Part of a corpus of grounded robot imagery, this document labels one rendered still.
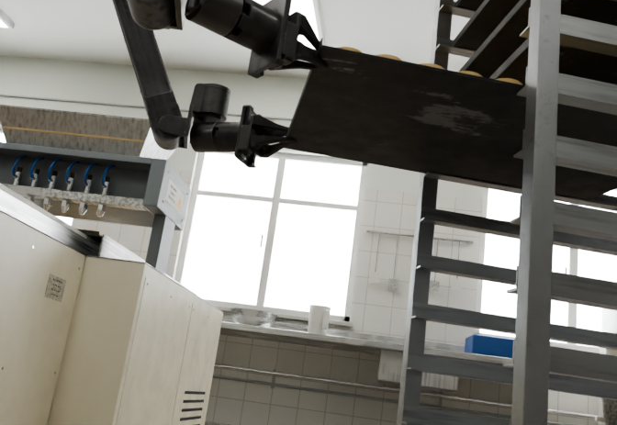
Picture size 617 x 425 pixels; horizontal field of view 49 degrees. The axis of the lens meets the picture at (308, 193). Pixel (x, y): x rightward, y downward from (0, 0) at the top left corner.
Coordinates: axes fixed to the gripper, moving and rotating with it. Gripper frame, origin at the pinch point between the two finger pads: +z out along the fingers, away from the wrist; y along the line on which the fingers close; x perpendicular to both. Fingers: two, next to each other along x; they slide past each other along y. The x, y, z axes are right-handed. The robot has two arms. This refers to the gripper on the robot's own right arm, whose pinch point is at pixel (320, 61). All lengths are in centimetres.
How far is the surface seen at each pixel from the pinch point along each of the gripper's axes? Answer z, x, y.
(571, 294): 26.4, 21.8, 27.6
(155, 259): 44, -136, 8
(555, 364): 24.8, 20.9, 36.3
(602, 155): 29.8, 23.8, 8.8
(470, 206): 345, -255, -108
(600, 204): 70, 1, 1
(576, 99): 27.1, 21.5, 1.2
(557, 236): 65, -4, 8
